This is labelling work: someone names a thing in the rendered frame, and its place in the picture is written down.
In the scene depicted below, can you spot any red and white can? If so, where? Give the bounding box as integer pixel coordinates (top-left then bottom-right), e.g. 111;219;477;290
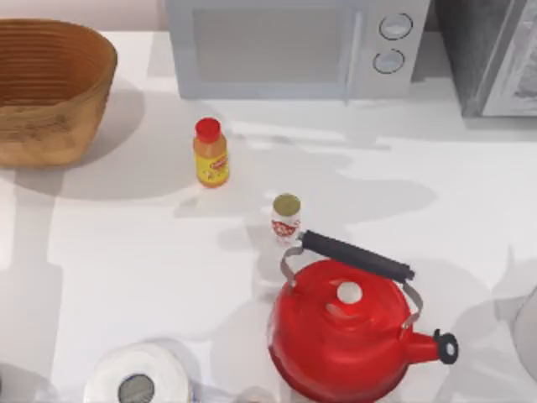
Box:
270;192;303;249

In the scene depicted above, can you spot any yellow bottle with red cap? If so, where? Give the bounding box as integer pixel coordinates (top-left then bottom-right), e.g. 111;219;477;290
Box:
192;118;231;189

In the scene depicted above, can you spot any pale microwave oven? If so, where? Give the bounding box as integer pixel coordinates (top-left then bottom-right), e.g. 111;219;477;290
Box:
163;0;432;106

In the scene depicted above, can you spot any round microwave knob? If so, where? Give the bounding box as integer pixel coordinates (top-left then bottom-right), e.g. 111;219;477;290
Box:
373;48;406;76
378;12;414;41

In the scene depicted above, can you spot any white paper towel roll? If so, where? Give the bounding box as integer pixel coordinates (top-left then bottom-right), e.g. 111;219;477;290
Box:
82;342;190;403

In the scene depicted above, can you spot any woven brown basket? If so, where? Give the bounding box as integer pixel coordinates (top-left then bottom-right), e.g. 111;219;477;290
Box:
0;18;119;170

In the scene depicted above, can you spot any red kettle with black handle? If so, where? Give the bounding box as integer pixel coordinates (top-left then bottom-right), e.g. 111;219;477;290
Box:
267;229;459;403

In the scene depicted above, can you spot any microwave door handle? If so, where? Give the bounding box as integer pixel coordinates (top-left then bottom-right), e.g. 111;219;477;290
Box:
342;10;363;106

